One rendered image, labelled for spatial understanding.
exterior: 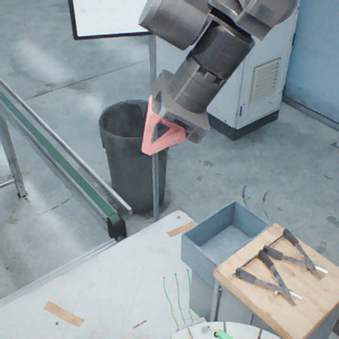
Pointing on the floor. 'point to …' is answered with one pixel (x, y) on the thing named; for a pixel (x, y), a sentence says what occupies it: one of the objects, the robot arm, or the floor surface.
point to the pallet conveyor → (77, 185)
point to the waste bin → (137, 175)
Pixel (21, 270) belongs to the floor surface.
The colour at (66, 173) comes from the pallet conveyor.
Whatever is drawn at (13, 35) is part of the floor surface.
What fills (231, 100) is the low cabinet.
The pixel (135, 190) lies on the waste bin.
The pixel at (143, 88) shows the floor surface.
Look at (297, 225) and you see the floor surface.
